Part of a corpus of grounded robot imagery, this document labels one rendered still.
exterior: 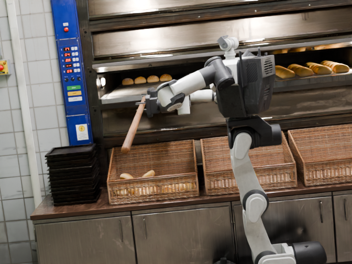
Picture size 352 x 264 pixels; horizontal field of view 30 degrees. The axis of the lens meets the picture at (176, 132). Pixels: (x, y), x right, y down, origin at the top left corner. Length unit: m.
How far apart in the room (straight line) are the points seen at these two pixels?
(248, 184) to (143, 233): 0.79
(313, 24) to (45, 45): 1.76
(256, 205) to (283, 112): 1.05
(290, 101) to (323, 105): 0.22
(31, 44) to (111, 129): 0.76
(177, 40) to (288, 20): 0.74
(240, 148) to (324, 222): 0.86
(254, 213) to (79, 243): 1.13
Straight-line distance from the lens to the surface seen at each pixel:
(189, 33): 4.36
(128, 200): 4.01
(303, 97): 4.46
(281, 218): 4.02
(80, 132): 4.43
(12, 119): 4.54
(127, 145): 2.33
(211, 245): 4.03
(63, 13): 4.39
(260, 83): 3.37
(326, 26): 4.44
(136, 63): 4.22
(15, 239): 4.73
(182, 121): 4.39
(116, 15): 4.33
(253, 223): 3.58
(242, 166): 3.51
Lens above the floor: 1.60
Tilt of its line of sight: 9 degrees down
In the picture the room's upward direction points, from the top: 6 degrees counter-clockwise
